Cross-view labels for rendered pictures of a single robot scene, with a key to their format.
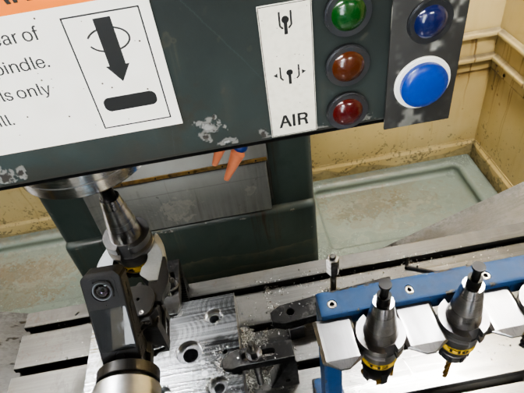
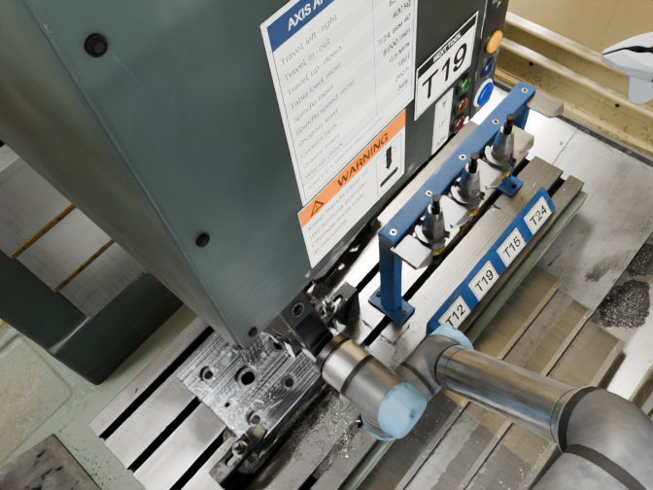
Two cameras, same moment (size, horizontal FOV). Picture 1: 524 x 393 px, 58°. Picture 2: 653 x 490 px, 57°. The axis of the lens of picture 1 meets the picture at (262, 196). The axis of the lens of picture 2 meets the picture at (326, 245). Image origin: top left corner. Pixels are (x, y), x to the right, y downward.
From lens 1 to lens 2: 0.54 m
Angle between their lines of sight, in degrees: 28
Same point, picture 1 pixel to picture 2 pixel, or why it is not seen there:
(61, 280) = (28, 398)
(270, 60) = (437, 122)
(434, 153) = not seen: hidden behind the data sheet
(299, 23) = (448, 99)
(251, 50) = (430, 122)
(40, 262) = not seen: outside the picture
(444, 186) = not seen: hidden behind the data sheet
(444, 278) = (442, 173)
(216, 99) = (416, 153)
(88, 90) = (376, 183)
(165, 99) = (400, 166)
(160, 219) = (135, 266)
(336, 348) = (416, 256)
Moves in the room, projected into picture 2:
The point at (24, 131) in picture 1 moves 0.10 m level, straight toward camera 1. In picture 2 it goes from (350, 222) to (444, 238)
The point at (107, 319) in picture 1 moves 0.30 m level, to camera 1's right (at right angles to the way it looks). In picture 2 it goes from (306, 325) to (433, 195)
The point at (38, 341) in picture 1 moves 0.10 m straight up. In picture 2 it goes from (124, 435) to (106, 424)
